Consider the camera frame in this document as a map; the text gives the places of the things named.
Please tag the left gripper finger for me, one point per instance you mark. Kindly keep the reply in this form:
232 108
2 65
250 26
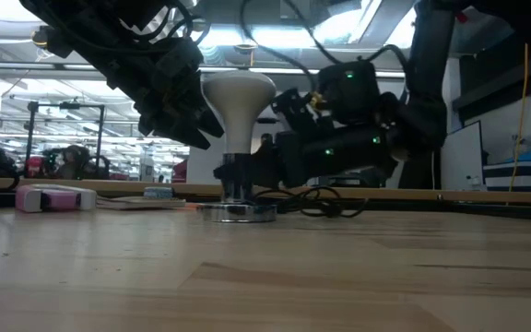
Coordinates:
211 123
189 134

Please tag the chrome lamp base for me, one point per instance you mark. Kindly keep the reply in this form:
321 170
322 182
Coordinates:
238 212

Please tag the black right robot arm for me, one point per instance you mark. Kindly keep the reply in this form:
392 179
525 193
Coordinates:
427 69

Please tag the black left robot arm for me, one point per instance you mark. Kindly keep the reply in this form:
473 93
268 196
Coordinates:
86 27

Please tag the person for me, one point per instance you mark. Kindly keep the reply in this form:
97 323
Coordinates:
72 162

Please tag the whiteboard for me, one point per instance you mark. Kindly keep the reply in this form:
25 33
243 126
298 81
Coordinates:
461 157

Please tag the light wooden desk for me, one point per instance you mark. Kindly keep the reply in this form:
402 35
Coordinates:
454 196

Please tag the ceiling light strip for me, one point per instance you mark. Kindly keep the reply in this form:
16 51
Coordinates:
26 66

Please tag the pink packet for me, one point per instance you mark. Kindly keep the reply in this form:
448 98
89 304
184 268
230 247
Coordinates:
53 199

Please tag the blue white striped cushion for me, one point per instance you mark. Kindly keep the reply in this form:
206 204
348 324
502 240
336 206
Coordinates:
523 175

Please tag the black metal stand frame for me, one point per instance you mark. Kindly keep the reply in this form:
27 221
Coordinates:
101 138

